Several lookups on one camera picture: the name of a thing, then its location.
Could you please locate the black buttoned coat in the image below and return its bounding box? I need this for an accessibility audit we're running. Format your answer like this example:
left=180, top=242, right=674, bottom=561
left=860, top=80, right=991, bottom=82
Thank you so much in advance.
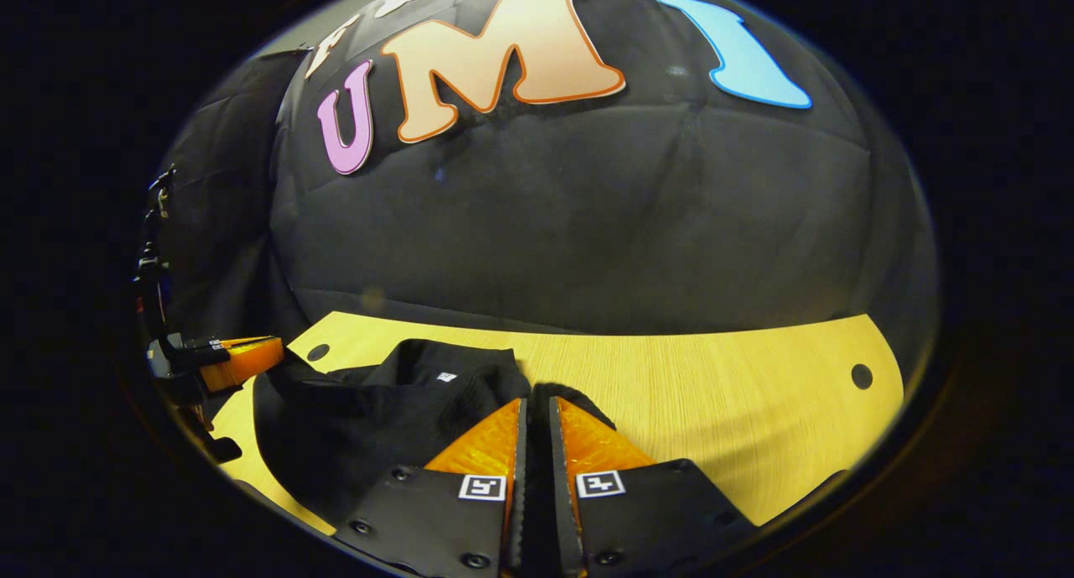
left=252, top=339, right=618, bottom=529

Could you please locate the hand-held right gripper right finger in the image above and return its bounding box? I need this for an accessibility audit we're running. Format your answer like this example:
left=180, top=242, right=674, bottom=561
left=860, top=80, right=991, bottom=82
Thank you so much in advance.
left=550, top=395, right=760, bottom=578

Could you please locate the black backdrop cloth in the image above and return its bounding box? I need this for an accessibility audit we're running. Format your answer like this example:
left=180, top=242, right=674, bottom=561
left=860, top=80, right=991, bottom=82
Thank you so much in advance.
left=138, top=0, right=941, bottom=378

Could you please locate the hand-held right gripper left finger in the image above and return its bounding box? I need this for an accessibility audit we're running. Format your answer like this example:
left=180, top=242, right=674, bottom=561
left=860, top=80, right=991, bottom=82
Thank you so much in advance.
left=331, top=396, right=529, bottom=578

